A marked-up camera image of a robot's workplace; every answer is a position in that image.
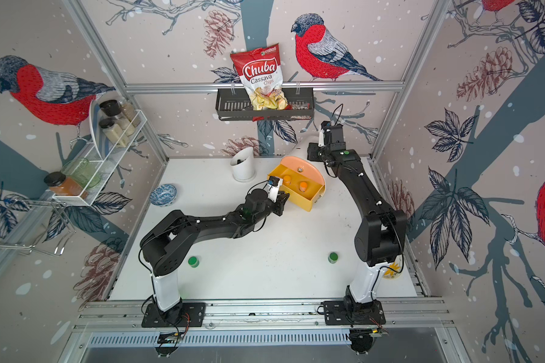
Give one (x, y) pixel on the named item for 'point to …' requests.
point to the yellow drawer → (303, 200)
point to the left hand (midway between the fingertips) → (291, 190)
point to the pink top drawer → (303, 167)
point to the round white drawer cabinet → (300, 150)
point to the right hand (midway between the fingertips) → (312, 148)
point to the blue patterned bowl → (163, 195)
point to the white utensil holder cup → (243, 165)
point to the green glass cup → (80, 170)
